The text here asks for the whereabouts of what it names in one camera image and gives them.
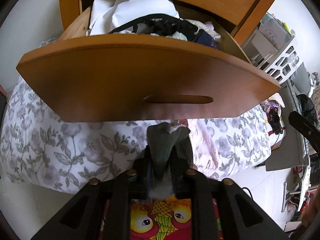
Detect person's right hand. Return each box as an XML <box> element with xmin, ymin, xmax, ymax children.
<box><xmin>302</xmin><ymin>187</ymin><xmax>320</xmax><ymax>227</ymax></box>

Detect colourful clutter pile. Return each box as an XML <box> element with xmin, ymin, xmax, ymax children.
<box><xmin>260</xmin><ymin>93</ymin><xmax>285</xmax><ymax>135</ymax></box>

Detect dark clothes on sofa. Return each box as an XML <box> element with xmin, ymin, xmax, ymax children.
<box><xmin>297</xmin><ymin>94</ymin><xmax>318</xmax><ymax>127</ymax></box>

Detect white lace garment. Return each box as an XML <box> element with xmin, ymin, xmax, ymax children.
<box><xmin>150</xmin><ymin>31</ymin><xmax>188</xmax><ymax>41</ymax></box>

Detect grey sofa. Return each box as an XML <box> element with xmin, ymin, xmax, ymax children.
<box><xmin>265</xmin><ymin>64</ymin><xmax>311</xmax><ymax>171</ymax></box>

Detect grey sock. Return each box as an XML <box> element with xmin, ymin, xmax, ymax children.
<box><xmin>145</xmin><ymin>122</ymin><xmax>193</xmax><ymax>199</ymax></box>

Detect black strappy garment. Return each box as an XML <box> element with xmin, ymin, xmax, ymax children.
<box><xmin>109</xmin><ymin>14</ymin><xmax>199</xmax><ymax>38</ymax></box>

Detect navy blue sock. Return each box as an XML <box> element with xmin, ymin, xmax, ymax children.
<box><xmin>190</xmin><ymin>29</ymin><xmax>220</xmax><ymax>50</ymax></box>

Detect pink floral garment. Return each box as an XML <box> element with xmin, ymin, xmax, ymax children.
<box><xmin>176</xmin><ymin>119</ymin><xmax>220</xmax><ymax>177</ymax></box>

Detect white lattice shelf rack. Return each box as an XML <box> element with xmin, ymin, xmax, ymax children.
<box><xmin>241</xmin><ymin>12</ymin><xmax>301</xmax><ymax>84</ymax></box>

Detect white cloth garment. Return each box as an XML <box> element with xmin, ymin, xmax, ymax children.
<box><xmin>86</xmin><ymin>0</ymin><xmax>180</xmax><ymax>36</ymax></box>

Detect red parrot print blanket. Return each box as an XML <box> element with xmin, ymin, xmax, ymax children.
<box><xmin>100</xmin><ymin>197</ymin><xmax>225</xmax><ymax>240</ymax></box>

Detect folding stand frame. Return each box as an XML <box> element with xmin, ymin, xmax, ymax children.
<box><xmin>281</xmin><ymin>154</ymin><xmax>319</xmax><ymax>212</ymax></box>

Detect floral grey white quilt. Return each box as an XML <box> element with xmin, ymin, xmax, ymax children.
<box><xmin>1</xmin><ymin>78</ymin><xmax>285</xmax><ymax>194</ymax></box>

